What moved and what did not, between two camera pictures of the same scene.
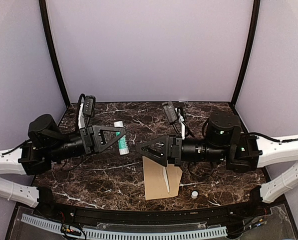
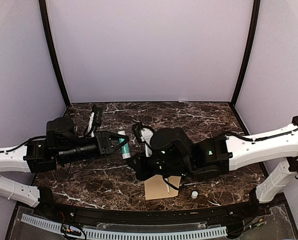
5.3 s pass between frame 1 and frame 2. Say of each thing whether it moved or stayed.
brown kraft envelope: stayed
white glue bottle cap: stayed
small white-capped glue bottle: moved
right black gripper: moved
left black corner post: stayed
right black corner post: stayed
